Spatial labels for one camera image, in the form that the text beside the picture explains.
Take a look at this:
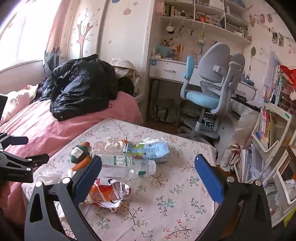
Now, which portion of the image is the light blue desk toy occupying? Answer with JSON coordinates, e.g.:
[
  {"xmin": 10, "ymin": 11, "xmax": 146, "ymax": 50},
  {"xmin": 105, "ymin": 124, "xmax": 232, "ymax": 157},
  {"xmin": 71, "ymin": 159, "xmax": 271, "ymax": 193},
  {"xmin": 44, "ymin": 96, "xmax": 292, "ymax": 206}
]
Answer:
[{"xmin": 157, "ymin": 45, "xmax": 175, "ymax": 59}]

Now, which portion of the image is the white tissue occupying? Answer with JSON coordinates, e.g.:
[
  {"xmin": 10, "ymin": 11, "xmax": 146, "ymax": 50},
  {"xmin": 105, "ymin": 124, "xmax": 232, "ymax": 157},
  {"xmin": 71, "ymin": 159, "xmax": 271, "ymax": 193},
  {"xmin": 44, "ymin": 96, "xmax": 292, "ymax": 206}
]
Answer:
[
  {"xmin": 35, "ymin": 172, "xmax": 70, "ymax": 186},
  {"xmin": 142, "ymin": 137, "xmax": 163, "ymax": 145}
]

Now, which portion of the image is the small green bottle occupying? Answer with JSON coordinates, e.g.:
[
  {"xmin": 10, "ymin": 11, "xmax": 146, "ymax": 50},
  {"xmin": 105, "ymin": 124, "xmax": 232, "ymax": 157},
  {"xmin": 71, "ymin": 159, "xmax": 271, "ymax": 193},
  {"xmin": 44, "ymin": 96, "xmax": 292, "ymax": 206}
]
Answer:
[{"xmin": 70, "ymin": 143, "xmax": 90, "ymax": 163}]

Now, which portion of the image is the pink white pillow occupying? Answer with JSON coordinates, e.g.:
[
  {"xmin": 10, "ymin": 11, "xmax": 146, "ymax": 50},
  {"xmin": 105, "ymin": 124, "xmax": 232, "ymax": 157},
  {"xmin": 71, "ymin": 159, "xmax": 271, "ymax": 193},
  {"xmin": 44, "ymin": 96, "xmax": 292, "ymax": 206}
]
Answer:
[{"xmin": 0, "ymin": 84, "xmax": 39, "ymax": 123}]

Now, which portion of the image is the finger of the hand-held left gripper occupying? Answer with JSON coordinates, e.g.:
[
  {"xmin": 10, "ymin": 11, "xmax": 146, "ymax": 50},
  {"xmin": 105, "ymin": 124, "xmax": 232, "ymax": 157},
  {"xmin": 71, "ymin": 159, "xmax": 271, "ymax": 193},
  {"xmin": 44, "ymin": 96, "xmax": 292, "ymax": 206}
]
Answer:
[
  {"xmin": 0, "ymin": 151, "xmax": 50, "ymax": 173},
  {"xmin": 0, "ymin": 132, "xmax": 29, "ymax": 151}
]

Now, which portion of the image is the white book rack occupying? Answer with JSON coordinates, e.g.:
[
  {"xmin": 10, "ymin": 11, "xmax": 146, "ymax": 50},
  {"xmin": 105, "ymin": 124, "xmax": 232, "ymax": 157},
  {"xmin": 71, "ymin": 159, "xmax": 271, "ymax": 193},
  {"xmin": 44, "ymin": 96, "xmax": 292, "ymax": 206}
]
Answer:
[
  {"xmin": 251, "ymin": 101, "xmax": 293, "ymax": 163},
  {"xmin": 273, "ymin": 144, "xmax": 296, "ymax": 207}
]

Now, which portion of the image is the pile of papers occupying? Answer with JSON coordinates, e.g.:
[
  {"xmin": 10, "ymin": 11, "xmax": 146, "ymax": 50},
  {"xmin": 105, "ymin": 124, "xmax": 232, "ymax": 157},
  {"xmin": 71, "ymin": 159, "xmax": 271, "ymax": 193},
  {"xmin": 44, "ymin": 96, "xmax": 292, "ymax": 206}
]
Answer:
[{"xmin": 233, "ymin": 144, "xmax": 263, "ymax": 186}]

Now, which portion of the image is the clear plastic wrapper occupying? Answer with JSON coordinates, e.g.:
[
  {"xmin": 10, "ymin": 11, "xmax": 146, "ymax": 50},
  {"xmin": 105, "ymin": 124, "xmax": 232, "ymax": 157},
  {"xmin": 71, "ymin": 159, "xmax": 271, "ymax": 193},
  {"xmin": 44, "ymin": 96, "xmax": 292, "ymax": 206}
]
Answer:
[{"xmin": 92, "ymin": 137, "xmax": 126, "ymax": 156}]

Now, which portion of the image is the pink curtain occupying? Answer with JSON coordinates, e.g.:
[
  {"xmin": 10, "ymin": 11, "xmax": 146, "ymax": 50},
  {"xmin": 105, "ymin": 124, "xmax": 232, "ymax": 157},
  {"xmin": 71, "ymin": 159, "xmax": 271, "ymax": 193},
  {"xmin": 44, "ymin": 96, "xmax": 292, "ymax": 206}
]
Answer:
[{"xmin": 43, "ymin": 0, "xmax": 72, "ymax": 76}]

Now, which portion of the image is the grey bag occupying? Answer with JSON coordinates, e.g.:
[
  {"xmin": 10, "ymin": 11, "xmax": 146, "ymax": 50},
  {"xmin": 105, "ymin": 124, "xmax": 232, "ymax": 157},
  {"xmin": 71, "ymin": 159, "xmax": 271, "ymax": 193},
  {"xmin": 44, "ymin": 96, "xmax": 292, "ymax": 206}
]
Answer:
[{"xmin": 155, "ymin": 99, "xmax": 180, "ymax": 123}]

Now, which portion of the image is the floral tablecloth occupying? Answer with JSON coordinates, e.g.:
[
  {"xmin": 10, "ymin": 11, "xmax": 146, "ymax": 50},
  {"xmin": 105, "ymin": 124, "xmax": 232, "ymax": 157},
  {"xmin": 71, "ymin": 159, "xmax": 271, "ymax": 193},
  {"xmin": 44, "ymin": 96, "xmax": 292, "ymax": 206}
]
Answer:
[{"xmin": 22, "ymin": 118, "xmax": 219, "ymax": 241}]

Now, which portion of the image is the red bag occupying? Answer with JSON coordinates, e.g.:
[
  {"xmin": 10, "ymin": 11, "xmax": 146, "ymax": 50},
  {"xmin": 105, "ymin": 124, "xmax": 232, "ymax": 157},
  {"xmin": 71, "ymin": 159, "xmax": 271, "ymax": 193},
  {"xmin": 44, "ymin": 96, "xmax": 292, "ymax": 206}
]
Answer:
[{"xmin": 280, "ymin": 65, "xmax": 296, "ymax": 90}]

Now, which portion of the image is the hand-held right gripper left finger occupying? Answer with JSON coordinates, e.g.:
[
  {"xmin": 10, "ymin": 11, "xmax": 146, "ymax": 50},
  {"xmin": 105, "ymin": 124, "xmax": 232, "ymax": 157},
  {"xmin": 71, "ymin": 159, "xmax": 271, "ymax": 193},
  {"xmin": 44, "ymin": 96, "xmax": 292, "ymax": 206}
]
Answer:
[{"xmin": 24, "ymin": 155, "xmax": 103, "ymax": 241}]

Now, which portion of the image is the beige cloth bag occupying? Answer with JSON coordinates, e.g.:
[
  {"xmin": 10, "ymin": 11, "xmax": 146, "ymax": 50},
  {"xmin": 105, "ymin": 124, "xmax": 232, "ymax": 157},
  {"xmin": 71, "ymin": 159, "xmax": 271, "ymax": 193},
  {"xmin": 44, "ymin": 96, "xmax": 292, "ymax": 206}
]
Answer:
[{"xmin": 110, "ymin": 58, "xmax": 141, "ymax": 95}]

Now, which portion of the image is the white desk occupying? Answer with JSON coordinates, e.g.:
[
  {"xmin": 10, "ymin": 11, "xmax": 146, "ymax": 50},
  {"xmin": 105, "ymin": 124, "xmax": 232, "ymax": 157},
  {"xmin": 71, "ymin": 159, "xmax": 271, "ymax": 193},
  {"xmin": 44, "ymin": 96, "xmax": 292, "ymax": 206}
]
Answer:
[{"xmin": 148, "ymin": 57, "xmax": 259, "ymax": 102}]

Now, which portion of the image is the clear plastic bottle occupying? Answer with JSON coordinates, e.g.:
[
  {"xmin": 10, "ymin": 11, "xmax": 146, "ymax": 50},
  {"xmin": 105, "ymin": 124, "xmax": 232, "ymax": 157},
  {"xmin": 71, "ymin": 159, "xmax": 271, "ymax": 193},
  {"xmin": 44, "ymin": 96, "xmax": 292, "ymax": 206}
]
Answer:
[{"xmin": 96, "ymin": 153, "xmax": 157, "ymax": 183}]

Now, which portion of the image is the dark purple cloth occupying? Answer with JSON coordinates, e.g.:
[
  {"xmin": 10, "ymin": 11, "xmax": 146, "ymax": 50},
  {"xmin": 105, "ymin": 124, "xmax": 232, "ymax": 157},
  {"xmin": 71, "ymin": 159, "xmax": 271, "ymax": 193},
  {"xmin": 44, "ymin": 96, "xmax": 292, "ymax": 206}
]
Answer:
[{"xmin": 35, "ymin": 77, "xmax": 48, "ymax": 101}]

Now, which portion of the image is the long orange peel strip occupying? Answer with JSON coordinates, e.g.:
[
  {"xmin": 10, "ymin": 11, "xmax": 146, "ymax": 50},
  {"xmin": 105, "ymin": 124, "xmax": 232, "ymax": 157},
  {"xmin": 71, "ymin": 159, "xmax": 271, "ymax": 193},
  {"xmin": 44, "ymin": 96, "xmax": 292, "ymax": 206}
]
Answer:
[{"xmin": 72, "ymin": 156, "xmax": 93, "ymax": 172}]

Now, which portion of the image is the orange snack packet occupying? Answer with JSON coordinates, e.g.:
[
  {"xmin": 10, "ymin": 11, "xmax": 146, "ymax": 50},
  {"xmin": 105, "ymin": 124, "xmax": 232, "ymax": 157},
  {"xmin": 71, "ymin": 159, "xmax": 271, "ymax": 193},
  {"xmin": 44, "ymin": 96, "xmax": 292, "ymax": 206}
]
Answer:
[{"xmin": 80, "ymin": 178, "xmax": 132, "ymax": 212}]

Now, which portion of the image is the grey blue desk chair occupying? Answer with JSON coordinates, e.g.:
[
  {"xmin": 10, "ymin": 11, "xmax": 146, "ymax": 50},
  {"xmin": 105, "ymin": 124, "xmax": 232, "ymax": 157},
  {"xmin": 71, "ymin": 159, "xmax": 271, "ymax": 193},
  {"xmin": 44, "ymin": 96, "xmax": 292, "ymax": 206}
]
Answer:
[{"xmin": 177, "ymin": 42, "xmax": 245, "ymax": 143}]

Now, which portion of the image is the white wall shelf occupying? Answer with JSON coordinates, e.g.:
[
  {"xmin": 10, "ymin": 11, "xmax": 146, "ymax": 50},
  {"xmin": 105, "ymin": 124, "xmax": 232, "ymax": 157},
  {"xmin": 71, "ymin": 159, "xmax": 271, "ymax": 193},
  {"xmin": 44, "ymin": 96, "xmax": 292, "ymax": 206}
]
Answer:
[{"xmin": 159, "ymin": 0, "xmax": 253, "ymax": 45}]

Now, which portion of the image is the string of photos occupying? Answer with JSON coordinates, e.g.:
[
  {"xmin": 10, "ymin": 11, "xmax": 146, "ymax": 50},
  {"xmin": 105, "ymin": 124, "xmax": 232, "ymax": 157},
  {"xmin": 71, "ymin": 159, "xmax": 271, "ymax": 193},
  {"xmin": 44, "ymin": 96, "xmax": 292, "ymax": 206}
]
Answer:
[{"xmin": 249, "ymin": 13, "xmax": 293, "ymax": 48}]

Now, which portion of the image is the white wardrobe with tree print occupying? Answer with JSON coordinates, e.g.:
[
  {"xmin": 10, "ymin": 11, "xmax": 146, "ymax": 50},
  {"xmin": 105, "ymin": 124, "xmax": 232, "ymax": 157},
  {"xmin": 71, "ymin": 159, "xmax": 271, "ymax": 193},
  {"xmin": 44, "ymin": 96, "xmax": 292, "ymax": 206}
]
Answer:
[{"xmin": 67, "ymin": 0, "xmax": 155, "ymax": 70}]

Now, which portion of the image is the large white floor bag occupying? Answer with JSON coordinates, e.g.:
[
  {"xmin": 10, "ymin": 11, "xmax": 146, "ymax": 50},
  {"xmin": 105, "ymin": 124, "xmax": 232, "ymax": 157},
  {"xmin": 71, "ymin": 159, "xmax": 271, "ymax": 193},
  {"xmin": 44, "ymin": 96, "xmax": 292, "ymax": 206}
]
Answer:
[{"xmin": 220, "ymin": 108, "xmax": 260, "ymax": 172}]

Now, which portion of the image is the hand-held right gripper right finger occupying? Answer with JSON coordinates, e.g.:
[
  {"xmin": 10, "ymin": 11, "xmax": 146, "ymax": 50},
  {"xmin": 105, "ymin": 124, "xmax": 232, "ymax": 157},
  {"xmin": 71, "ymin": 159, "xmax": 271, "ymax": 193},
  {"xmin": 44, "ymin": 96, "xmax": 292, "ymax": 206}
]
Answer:
[{"xmin": 194, "ymin": 154, "xmax": 272, "ymax": 241}]

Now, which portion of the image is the blue white carton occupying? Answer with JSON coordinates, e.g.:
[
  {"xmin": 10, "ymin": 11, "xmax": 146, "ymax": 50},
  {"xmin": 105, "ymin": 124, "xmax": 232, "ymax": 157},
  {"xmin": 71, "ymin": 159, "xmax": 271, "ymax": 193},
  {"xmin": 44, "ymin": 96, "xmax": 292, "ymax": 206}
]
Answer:
[{"xmin": 124, "ymin": 139, "xmax": 170, "ymax": 164}]

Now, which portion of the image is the black puffer jacket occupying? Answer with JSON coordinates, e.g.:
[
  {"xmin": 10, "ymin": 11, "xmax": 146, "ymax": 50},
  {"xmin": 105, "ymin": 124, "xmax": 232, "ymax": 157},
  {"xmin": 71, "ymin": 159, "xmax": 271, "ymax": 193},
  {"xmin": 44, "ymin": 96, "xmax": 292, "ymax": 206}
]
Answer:
[{"xmin": 39, "ymin": 54, "xmax": 119, "ymax": 122}]

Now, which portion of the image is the pink bed blanket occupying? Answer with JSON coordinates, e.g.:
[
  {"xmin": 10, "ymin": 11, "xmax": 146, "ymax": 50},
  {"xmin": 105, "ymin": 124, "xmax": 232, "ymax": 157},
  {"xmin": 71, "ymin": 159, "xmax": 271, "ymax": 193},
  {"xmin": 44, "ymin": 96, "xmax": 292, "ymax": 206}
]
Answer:
[{"xmin": 0, "ymin": 90, "xmax": 145, "ymax": 225}]

